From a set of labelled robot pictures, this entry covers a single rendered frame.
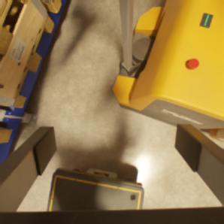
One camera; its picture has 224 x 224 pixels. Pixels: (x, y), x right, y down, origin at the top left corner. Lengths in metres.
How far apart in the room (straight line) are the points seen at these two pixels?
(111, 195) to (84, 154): 0.50
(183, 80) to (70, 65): 1.29
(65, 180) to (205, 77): 1.13
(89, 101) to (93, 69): 0.33
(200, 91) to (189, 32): 0.25
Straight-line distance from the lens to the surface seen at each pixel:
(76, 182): 1.33
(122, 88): 1.22
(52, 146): 0.16
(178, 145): 0.17
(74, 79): 1.70
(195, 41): 0.77
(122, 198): 1.30
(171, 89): 0.68
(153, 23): 1.42
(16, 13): 1.71
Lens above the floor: 1.53
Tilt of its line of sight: 81 degrees down
